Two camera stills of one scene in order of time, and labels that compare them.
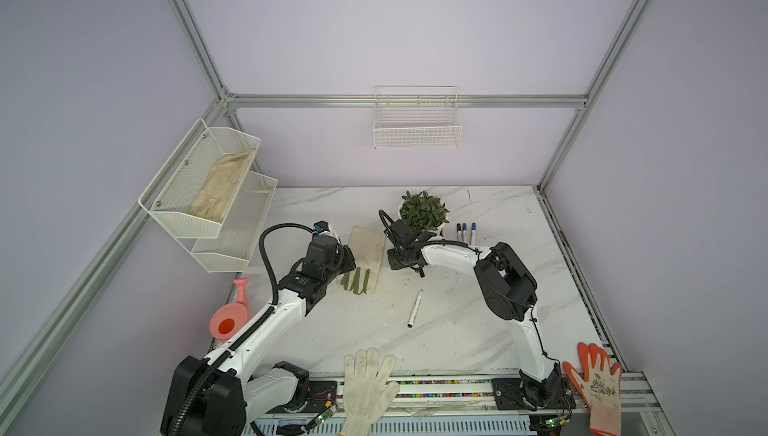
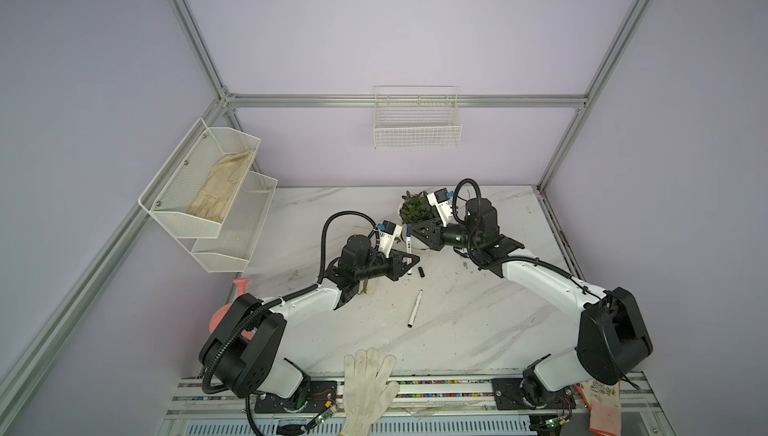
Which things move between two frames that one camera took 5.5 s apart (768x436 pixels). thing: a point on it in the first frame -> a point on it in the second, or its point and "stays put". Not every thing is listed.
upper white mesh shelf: (193, 192) stays put
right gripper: (392, 262) -> (433, 233)
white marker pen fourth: (415, 308) stays put
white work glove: (367, 397) stays put
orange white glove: (600, 386) stays put
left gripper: (343, 253) -> (395, 266)
